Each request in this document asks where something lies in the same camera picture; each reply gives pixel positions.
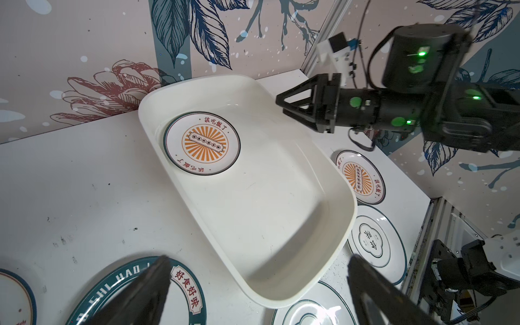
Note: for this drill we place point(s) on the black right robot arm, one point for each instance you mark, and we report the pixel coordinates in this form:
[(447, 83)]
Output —
[(419, 90)]

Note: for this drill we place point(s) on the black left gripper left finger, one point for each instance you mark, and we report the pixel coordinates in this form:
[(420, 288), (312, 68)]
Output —
[(142, 302)]

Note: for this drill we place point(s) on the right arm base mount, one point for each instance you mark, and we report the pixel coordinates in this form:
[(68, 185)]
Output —
[(443, 279)]

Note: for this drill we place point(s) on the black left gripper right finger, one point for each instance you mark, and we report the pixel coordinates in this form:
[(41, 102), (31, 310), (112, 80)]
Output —
[(377, 301)]

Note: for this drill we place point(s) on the green rim plate upper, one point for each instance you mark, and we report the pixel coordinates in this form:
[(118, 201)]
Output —
[(185, 302)]

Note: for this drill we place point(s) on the white flower plate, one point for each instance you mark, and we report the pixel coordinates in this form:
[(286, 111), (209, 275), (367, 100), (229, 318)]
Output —
[(320, 305), (374, 238)]

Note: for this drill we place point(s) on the orange sunburst plate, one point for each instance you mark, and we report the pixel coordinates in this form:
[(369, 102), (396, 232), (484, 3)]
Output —
[(18, 303), (201, 143), (363, 176)]

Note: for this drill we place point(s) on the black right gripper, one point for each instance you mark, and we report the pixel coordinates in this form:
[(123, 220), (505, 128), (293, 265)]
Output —
[(360, 109)]

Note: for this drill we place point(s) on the white plastic bin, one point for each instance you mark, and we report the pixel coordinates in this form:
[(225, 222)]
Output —
[(279, 217)]

